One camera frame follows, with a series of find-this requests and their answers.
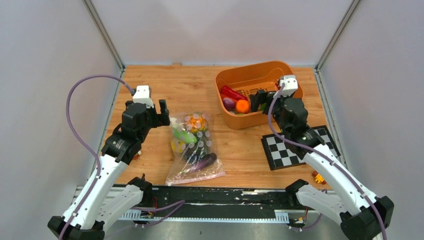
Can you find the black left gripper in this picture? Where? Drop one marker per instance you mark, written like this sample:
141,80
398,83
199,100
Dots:
162,119

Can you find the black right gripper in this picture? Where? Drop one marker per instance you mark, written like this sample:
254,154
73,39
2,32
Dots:
261,97

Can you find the orange plastic basin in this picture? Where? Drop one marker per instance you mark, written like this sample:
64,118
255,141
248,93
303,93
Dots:
247,80

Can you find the green toy cucumber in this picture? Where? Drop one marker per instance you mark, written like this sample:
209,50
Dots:
184,136

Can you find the yellow toy lemon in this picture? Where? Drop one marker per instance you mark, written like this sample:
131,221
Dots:
178,146

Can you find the toy pineapple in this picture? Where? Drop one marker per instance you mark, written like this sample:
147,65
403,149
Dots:
195,122

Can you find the black toy grape bunch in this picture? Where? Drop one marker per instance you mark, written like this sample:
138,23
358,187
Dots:
194,153

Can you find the clear zip top bag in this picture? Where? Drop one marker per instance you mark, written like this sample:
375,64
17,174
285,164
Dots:
177,174

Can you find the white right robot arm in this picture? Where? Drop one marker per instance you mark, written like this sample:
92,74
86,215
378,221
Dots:
361,214

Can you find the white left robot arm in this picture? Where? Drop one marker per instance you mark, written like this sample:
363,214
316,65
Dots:
88,218

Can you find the green toy pepper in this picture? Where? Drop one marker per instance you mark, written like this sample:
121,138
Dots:
262,107

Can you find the toy orange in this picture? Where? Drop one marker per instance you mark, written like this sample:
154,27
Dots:
242,106

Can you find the pink toy onion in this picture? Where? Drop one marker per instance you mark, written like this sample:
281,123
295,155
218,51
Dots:
229,104

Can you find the red toy chili pepper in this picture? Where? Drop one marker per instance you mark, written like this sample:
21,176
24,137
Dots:
229,92

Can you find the black white checkerboard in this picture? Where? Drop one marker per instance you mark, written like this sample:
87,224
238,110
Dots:
280,157

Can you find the yellow toy brick car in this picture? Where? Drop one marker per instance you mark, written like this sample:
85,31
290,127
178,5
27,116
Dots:
318,178

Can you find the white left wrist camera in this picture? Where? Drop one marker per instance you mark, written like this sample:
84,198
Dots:
143,95

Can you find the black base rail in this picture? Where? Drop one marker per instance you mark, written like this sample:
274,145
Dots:
225,203

